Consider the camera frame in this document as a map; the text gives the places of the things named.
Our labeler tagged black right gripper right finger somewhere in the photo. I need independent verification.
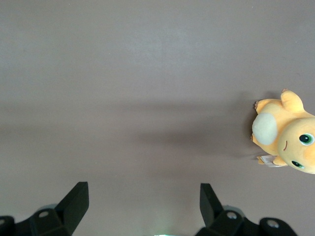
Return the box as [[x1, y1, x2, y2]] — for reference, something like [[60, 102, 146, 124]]
[[194, 183, 298, 236]]

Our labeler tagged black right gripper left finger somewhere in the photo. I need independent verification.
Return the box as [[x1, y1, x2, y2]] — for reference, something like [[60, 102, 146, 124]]
[[0, 181, 89, 236]]

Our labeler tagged orange plush toy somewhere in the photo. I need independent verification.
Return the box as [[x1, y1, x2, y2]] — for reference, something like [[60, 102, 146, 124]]
[[250, 88, 315, 175]]

